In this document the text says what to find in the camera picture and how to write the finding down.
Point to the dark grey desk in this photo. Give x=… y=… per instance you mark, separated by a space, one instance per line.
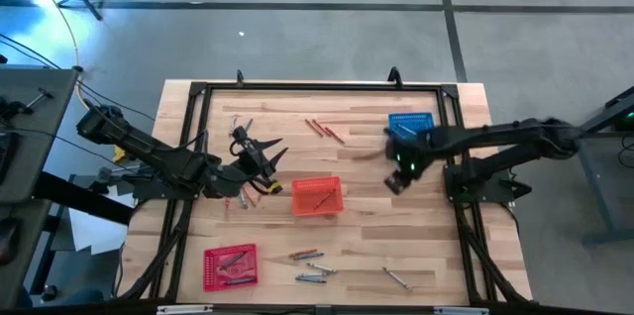
x=20 y=280

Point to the orange plastic basket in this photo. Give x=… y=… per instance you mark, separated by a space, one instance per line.
x=304 y=206

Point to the grey side table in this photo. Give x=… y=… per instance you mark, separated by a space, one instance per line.
x=34 y=156

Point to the blue plastic basket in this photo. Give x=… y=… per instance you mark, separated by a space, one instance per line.
x=418 y=122

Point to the black computer mouse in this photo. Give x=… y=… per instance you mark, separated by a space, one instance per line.
x=7 y=241

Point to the grey metal desk frame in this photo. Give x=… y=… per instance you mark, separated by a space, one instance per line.
x=597 y=186

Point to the white paper sheets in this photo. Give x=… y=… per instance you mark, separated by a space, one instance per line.
x=94 y=231

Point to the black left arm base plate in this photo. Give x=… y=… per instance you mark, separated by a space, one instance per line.
x=158 y=193

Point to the yellow power plug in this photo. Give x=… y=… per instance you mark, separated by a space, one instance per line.
x=119 y=155

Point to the black caster wheel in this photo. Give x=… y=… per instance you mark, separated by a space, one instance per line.
x=49 y=293

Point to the black diagonal beam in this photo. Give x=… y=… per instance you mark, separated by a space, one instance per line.
x=79 y=198

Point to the black aluminium table frame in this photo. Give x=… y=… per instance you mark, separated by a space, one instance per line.
x=322 y=87

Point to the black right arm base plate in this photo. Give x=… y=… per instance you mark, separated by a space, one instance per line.
x=495 y=191

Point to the white edge bracket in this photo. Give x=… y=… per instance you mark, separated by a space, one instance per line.
x=460 y=311
x=183 y=309

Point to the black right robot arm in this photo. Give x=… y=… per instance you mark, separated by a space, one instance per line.
x=495 y=139

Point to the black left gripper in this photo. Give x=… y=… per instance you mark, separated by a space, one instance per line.
x=250 y=166

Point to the black frame clamp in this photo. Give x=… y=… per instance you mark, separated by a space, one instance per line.
x=240 y=77
x=394 y=76

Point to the red plastic basket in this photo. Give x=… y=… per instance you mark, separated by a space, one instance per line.
x=213 y=280

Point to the black device green light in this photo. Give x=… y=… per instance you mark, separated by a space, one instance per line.
x=625 y=124

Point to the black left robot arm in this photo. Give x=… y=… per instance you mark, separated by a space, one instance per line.
x=148 y=149

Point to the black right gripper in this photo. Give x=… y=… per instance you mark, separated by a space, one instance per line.
x=406 y=151

